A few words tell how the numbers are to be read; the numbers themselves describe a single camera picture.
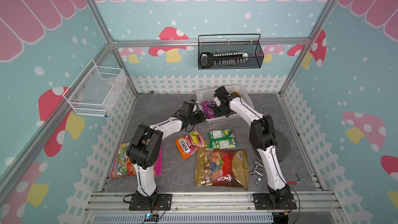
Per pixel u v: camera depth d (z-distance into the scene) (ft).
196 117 2.77
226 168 2.62
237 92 3.69
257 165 2.76
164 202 2.47
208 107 3.39
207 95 3.69
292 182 2.62
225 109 2.86
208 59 2.94
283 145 2.87
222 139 3.09
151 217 2.38
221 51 3.12
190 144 3.01
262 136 2.01
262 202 2.43
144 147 1.67
